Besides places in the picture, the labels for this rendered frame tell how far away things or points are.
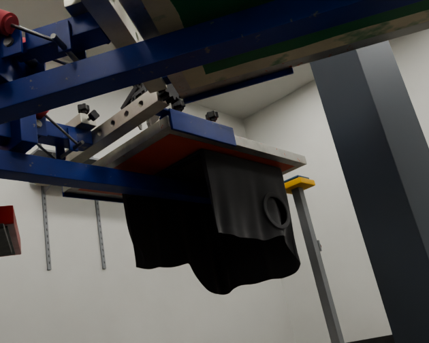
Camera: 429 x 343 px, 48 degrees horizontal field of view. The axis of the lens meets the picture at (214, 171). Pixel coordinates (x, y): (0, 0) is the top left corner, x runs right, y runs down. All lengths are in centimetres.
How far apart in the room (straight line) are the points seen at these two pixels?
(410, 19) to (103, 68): 73
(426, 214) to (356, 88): 40
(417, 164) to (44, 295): 286
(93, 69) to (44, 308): 281
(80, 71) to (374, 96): 81
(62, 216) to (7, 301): 78
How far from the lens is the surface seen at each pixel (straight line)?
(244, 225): 169
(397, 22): 128
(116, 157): 162
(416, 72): 537
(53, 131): 152
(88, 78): 104
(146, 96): 142
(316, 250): 218
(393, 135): 143
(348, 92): 150
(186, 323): 450
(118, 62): 103
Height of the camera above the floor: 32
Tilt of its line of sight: 20 degrees up
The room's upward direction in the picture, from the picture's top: 12 degrees counter-clockwise
